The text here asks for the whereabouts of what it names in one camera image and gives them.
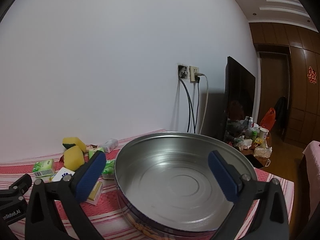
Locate black cable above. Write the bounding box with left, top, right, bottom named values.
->
left=194, top=76, right=201, bottom=133

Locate orange plastic bag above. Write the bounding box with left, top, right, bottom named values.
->
left=260, top=107, right=276, bottom=132

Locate dark hanging jacket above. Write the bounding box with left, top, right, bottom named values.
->
left=274, top=96, right=288, bottom=137

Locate dark grey bag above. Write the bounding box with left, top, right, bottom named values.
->
left=226, top=120, right=244, bottom=143

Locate yellow sponge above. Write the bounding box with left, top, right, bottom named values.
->
left=63, top=145, right=85, bottom=168
left=62, top=137, right=87, bottom=153

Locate light blue tissue pack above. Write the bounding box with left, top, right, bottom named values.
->
left=99, top=138, right=119, bottom=153

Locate round printed metal tin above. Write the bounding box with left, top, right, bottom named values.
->
left=114, top=131, right=258, bottom=237

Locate white wall socket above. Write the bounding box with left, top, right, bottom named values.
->
left=189, top=65, right=200, bottom=82

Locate clear plastic bag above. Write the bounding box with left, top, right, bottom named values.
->
left=253, top=142, right=273, bottom=158

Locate black phone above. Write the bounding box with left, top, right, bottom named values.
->
left=244, top=154, right=264, bottom=168

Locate black television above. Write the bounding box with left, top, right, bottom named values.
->
left=215, top=56, right=256, bottom=140

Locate white cable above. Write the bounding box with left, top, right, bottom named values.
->
left=199, top=73, right=209, bottom=135

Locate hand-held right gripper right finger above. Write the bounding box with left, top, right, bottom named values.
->
left=208, top=150, right=290, bottom=240

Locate white blue packet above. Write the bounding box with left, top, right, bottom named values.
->
left=51, top=167, right=75, bottom=182

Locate grey cable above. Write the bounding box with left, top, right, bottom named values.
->
left=179, top=78, right=197, bottom=133

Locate open wall socket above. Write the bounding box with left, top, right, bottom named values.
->
left=177, top=64, right=189, bottom=80

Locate large green tissue pack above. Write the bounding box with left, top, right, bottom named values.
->
left=32, top=159, right=56, bottom=178

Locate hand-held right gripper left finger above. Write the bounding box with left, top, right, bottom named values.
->
left=25, top=152, right=108, bottom=240

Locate red paper decoration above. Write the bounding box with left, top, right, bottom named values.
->
left=308, top=67, right=318, bottom=83

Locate yellow white box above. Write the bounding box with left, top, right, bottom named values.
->
left=85, top=180, right=103, bottom=205

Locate green scrubber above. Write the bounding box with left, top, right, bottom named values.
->
left=101, top=159, right=116, bottom=180

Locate wooden side table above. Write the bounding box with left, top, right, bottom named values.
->
left=225, top=130, right=273, bottom=171

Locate brown wooden wardrobe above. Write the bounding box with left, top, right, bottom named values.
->
left=250, top=22, right=320, bottom=150

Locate pink cover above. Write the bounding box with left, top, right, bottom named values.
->
left=302, top=140, right=320, bottom=215

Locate small green tissue pack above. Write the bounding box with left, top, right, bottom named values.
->
left=88, top=147, right=105, bottom=160

